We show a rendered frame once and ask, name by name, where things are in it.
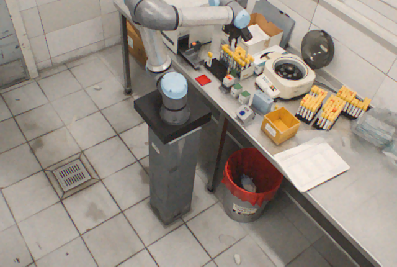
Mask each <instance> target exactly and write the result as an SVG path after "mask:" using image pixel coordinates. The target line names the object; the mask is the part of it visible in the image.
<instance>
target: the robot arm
mask: <svg viewBox="0 0 397 267"><path fill-rule="evenodd" d="M123 2H124V4H125V5H126V6H127V7H128V10H129V12H130V15H131V18H132V21H133V23H134V24H137V25H138V28H139V31H140V35H141V39H142V41H143V46H145V50H146V54H147V57H148V60H147V64H146V71H147V74H148V75H149V77H150V78H151V80H152V81H153V82H154V83H155V85H156V86H157V89H158V90H159V92H160V93H161V96H162V97H163V104H162V105H161V107H160V110H159V115H160V118H161V120H162V121H163V122H164V123H165V124H167V125H182V124H184V123H186V122H187V121H188V120H189V117H190V107H189V105H188V103H187V88H188V86H187V81H186V80H185V78H184V76H183V75H181V74H180V73H179V74H177V73H176V72H175V70H174V68H173V67H172V61H171V58H170V57H169V56H168V55H166V51H165V49H164V44H163V39H162V35H161V33H160V31H173V30H177V29H178V28H183V27H193V26H204V25H224V29H223V28H222V31H223V32H224V33H225V34H226V35H228V34H229V38H228V39H227V38H226V39H225V42H226V43H227V44H228V46H229V47H230V50H231V51H233V50H234V48H236V49H237V47H238V46H239V43H240V41H241V40H242V39H243V40H244V41H245V42H248V41H250V40H251V39H253V36H252V34H251V33H250V31H249V29H248V28H247V25H248V23H249V21H250V15H249V14H248V12H247V11H246V9H247V4H248V0H208V4H209V6H208V7H176V6H175V5H166V4H164V3H162V2H161V1H160V0H123Z"/></svg>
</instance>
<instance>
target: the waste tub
mask: <svg viewBox="0 0 397 267"><path fill-rule="evenodd" d="M300 124H301V122H300V121H299V120H298V119H297V118H296V117H295V116H294V115H292V114H291V113H290V111H289V110H288V109H287V108H286V107H283V106H282V107H280V108H278V109H276V110H274V111H271V112H270V113H268V114H266V115H264V118H263V121H262V125H261V130H262V131H263V132H264V133H265V134H266V135H268V136H269V138H270V139H271V140H272V141H273V142H274V143H275V144H276V145H277V146H278V145H279V144H280V143H282V142H285V141H287V140H288V139H290V138H292V137H294V136H295V135H296V134H297V131H298V128H299V126H300Z"/></svg>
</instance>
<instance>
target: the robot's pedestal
mask: <svg viewBox="0 0 397 267"><path fill-rule="evenodd" d="M200 132H201V126H200V127H197V129H195V130H192V131H190V132H188V133H185V134H184V135H182V136H181V137H179V138H177V139H175V140H173V141H171V142H168V143H166V144H163V142H162V141H160V139H159V138H158V136H157V135H156V134H155V133H154V132H153V131H152V130H151V129H150V127H149V126H148V146H149V197H150V204H151V206H152V207H153V208H154V210H155V211H156V212H157V214H158V216H159V217H160V218H161V219H162V221H163V222H164V224H165V225H166V226H167V225H169V224H171V223H172V222H173V221H174V220H176V219H178V218H179V217H182V216H183V215H184V214H187V213H188V212H189V211H190V208H191V202H192V192H193V187H194V182H195V172H196V167H197V157H198V151H199V141H200Z"/></svg>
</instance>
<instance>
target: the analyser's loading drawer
mask: <svg viewBox="0 0 397 267"><path fill-rule="evenodd" d="M178 51H180V52H181V53H182V54H183V56H185V57H186V58H187V59H188V60H189V61H190V62H191V64H193V65H194V66H195V68H197V67H199V66H202V65H204V63H205V59H201V58H200V57H199V53H195V52H194V48H192V49H190V48H189V47H188V46H187V45H186V44H185V43H182V44H180V45H179V48H178Z"/></svg>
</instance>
